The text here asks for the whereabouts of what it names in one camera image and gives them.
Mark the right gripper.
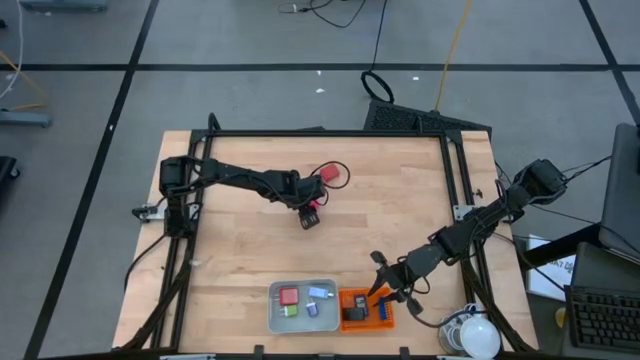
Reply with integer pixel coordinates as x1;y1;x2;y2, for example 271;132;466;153
367;258;421;308

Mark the light blue charger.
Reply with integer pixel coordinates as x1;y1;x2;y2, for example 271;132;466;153
306;285;336;301

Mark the red square charger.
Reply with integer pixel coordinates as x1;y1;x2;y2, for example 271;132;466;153
278;286;301;307

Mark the red cube charger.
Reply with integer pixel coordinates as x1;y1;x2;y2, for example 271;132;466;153
319;163;342;184

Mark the orange plastic basket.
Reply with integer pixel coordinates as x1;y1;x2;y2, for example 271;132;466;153
337;285;397;334

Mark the white light bulb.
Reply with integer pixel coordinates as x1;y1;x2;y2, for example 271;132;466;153
458;315;503;360

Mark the black perforated box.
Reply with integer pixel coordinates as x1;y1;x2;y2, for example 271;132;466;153
362;98;494;137

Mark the white paper sign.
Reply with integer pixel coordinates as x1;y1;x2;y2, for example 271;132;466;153
524;234;577;302

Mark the black desk beam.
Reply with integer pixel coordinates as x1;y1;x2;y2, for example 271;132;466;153
521;222;602;270

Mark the black keyboard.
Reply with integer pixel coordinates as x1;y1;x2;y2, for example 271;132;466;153
561;241;640;357

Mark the grey stand foot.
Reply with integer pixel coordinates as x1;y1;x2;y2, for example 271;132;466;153
18;0;109;13
0;109;54;129

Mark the black floor object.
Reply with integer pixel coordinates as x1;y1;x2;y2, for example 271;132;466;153
0;155;22;197

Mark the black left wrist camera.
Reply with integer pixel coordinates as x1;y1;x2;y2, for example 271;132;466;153
297;206;322;232

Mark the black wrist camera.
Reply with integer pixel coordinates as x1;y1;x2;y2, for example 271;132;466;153
368;249;391;271
297;206;322;232

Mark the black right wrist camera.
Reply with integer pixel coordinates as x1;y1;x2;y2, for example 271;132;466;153
368;249;391;271

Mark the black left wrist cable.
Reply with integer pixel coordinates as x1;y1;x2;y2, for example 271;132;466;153
309;160;352;191

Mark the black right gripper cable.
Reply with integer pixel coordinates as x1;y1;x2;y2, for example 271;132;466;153
405;296;454;330

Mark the black aluminium table frame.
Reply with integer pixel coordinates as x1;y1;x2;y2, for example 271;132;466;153
118;112;539;354

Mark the white cable bundle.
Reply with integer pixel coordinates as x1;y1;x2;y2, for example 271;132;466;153
438;304;477;354

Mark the silver arm base bracket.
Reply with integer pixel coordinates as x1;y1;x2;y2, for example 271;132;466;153
451;203;477;222
131;203;167;223

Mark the black looped floor cable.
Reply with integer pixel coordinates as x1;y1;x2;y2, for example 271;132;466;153
360;0;397;105

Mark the thin black floor cable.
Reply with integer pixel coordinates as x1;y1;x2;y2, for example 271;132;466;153
276;0;369;30

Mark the black left base cable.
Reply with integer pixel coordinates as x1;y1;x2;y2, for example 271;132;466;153
123;231;170;292

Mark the yellow floor cable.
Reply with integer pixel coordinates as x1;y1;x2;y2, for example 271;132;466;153
433;0;474;113

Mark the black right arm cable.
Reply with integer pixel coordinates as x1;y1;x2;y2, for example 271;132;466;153
558;154;614;184

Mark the orange floor cable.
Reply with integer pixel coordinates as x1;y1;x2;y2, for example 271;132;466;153
0;49;49;113

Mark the white floor cable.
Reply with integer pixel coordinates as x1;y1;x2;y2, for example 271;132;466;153
0;0;26;101

